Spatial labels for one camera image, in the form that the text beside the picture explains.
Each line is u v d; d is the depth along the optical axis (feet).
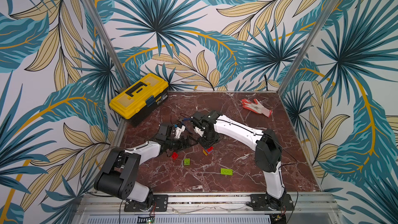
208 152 2.73
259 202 2.41
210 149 2.69
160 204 2.40
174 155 2.85
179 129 2.75
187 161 2.81
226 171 2.74
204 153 2.85
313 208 2.43
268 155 1.64
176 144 2.52
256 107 3.63
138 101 2.97
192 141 2.66
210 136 2.33
